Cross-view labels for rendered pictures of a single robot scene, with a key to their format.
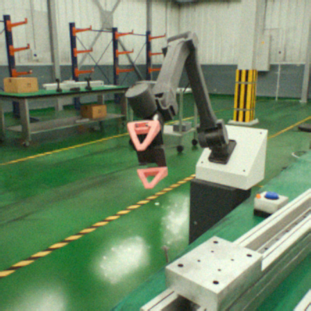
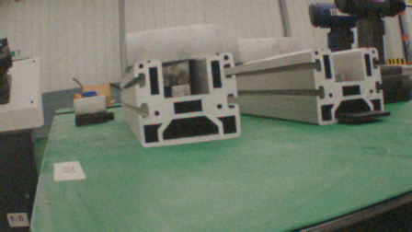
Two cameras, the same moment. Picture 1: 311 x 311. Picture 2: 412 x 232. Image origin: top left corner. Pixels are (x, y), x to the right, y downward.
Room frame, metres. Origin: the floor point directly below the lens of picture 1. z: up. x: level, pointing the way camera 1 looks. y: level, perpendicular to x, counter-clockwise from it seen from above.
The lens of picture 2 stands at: (0.13, 0.41, 0.83)
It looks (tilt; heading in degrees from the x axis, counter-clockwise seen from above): 3 degrees down; 308
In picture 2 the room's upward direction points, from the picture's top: 6 degrees counter-clockwise
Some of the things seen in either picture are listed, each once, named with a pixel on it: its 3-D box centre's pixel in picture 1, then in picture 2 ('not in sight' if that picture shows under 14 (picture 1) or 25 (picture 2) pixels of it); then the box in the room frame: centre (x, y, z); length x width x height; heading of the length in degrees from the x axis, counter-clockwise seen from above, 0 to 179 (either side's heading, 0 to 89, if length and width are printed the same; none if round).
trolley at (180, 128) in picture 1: (166, 113); not in sight; (5.35, -0.16, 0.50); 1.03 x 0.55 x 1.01; 59
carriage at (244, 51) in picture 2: not in sight; (257, 60); (0.65, -0.42, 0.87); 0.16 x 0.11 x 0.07; 138
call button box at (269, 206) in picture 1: (273, 206); (94, 109); (1.06, -0.38, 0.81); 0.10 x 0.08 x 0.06; 48
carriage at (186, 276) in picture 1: (214, 276); (166, 60); (0.59, -0.11, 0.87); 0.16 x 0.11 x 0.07; 138
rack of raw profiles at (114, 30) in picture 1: (125, 66); not in sight; (10.65, 0.89, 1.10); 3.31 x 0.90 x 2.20; 144
